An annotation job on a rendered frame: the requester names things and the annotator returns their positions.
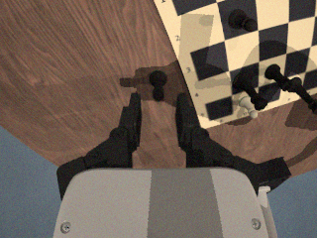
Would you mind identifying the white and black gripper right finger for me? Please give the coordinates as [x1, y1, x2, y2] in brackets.
[175, 93, 261, 196]

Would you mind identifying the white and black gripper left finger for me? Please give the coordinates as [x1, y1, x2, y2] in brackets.
[56, 92, 142, 200]

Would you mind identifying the cream chessboard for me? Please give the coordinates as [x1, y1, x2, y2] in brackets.
[154, 0, 317, 129]

